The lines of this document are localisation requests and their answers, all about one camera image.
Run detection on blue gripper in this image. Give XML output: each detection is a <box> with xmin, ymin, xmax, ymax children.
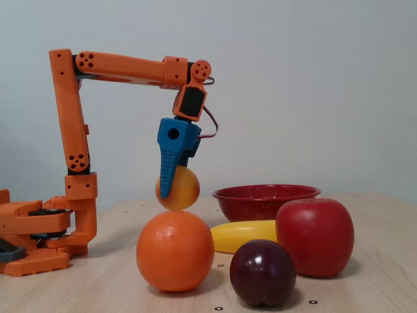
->
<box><xmin>156</xmin><ymin>117</ymin><xmax>202</xmax><ymax>200</ymax></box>

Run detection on yellow orange peach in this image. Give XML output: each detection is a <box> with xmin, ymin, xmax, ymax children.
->
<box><xmin>155</xmin><ymin>165</ymin><xmax>201</xmax><ymax>211</ymax></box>

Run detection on orange robot base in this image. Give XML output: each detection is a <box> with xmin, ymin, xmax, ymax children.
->
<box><xmin>0</xmin><ymin>188</ymin><xmax>72</xmax><ymax>278</ymax></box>

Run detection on red speckled bowl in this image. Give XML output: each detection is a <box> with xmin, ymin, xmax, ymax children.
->
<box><xmin>212</xmin><ymin>184</ymin><xmax>322</xmax><ymax>222</ymax></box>

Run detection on orange fruit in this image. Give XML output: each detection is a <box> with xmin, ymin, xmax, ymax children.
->
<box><xmin>136</xmin><ymin>210</ymin><xmax>215</xmax><ymax>293</ymax></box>

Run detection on yellow banana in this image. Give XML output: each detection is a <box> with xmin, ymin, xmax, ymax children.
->
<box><xmin>210</xmin><ymin>220</ymin><xmax>278</xmax><ymax>254</ymax></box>

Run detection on dark purple plum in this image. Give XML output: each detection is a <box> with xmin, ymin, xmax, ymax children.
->
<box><xmin>229</xmin><ymin>239</ymin><xmax>297</xmax><ymax>307</ymax></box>

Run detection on red apple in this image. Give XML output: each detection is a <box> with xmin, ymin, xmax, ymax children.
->
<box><xmin>276</xmin><ymin>198</ymin><xmax>355</xmax><ymax>278</ymax></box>

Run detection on grey table clamp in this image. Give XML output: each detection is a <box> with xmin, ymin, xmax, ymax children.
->
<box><xmin>0</xmin><ymin>237</ymin><xmax>27</xmax><ymax>263</ymax></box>

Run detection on red white black servo cable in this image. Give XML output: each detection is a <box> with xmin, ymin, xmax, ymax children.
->
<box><xmin>197</xmin><ymin>76</ymin><xmax>220</xmax><ymax>140</ymax></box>

